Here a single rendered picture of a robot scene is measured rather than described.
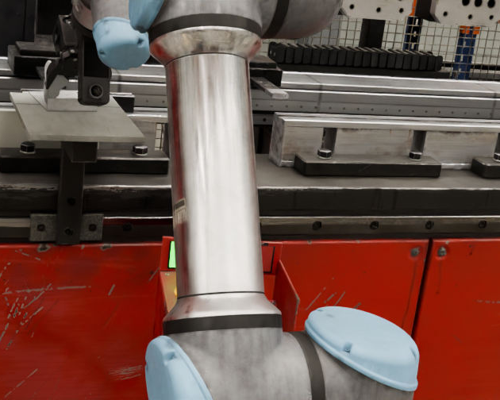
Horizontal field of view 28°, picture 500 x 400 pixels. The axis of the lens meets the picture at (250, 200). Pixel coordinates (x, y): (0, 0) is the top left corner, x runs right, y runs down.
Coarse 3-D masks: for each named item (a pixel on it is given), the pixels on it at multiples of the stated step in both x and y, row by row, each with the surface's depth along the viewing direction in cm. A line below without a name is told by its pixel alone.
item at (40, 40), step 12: (36, 0) 171; (48, 0) 170; (60, 0) 171; (36, 12) 171; (48, 12) 171; (60, 12) 172; (36, 24) 171; (48, 24) 172; (36, 36) 173; (48, 36) 173
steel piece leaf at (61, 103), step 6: (36, 96) 171; (42, 96) 172; (60, 96) 174; (66, 96) 174; (72, 96) 175; (42, 102) 168; (48, 102) 163; (54, 102) 164; (60, 102) 164; (66, 102) 164; (72, 102) 165; (78, 102) 165; (48, 108) 163; (54, 108) 164; (60, 108) 164; (66, 108) 165; (72, 108) 165; (78, 108) 166; (84, 108) 166; (90, 108) 167; (96, 108) 167
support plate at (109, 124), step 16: (16, 96) 171; (32, 96) 172; (32, 112) 162; (48, 112) 163; (64, 112) 164; (80, 112) 166; (96, 112) 167; (112, 112) 168; (32, 128) 153; (48, 128) 154; (64, 128) 155; (80, 128) 156; (96, 128) 157; (112, 128) 159; (128, 128) 160
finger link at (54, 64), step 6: (54, 60) 158; (60, 60) 157; (48, 66) 158; (54, 66) 157; (60, 66) 157; (48, 72) 158; (54, 72) 158; (60, 72) 158; (48, 78) 159; (54, 78) 159; (48, 84) 160
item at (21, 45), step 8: (8, 48) 200; (16, 48) 198; (24, 48) 193; (32, 48) 194; (40, 48) 195; (48, 48) 195; (8, 56) 200; (16, 56) 191; (24, 56) 192; (32, 56) 192; (40, 56) 193; (48, 56) 194; (56, 56) 195; (16, 64) 192; (24, 64) 192; (32, 64) 193; (40, 64) 193; (16, 72) 192; (24, 72) 193; (32, 72) 193; (40, 72) 188; (64, 88) 181
